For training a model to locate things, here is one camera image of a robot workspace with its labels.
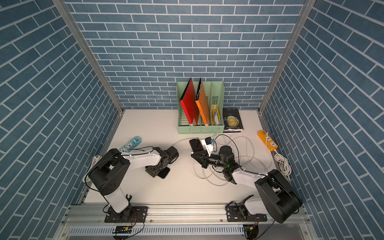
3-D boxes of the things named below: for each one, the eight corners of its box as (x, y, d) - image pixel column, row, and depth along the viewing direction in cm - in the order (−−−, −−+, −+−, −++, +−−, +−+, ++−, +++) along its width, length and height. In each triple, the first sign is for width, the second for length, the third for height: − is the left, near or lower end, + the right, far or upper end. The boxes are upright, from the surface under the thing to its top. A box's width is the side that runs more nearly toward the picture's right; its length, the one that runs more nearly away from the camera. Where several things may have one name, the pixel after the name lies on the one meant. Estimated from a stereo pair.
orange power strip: (270, 152, 98) (272, 149, 95) (255, 134, 107) (256, 131, 104) (277, 149, 100) (280, 146, 97) (262, 131, 109) (264, 128, 106)
